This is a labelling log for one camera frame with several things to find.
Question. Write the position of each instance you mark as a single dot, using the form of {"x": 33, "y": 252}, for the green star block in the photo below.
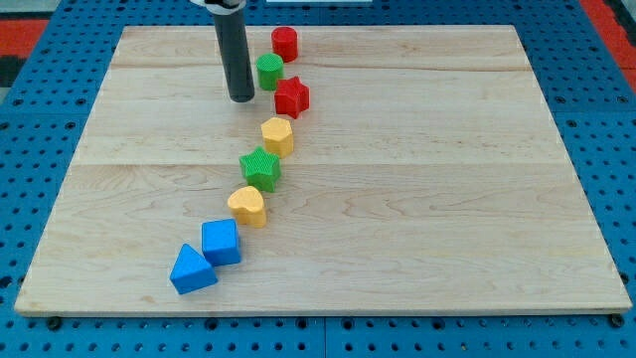
{"x": 260, "y": 169}

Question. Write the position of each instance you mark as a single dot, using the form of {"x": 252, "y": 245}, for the yellow hexagon block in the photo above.
{"x": 277, "y": 136}

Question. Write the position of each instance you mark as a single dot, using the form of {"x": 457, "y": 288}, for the yellow heart block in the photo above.
{"x": 247, "y": 207}

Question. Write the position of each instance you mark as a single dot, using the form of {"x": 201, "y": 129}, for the red star block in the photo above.
{"x": 291, "y": 97}

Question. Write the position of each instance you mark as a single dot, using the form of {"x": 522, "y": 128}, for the light wooden board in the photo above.
{"x": 428, "y": 177}

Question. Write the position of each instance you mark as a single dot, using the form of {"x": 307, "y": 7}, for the blue cube block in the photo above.
{"x": 220, "y": 242}

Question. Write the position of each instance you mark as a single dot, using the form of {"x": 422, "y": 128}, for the green cylinder block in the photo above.
{"x": 270, "y": 69}

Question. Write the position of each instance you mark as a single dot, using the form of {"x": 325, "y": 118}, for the red cylinder block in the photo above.
{"x": 284, "y": 43}

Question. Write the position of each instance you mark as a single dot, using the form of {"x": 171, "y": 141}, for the blue triangle block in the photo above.
{"x": 191, "y": 271}

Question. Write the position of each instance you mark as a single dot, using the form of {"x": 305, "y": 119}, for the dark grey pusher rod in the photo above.
{"x": 231, "y": 35}

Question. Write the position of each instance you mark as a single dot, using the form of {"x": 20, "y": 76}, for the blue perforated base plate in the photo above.
{"x": 586, "y": 87}

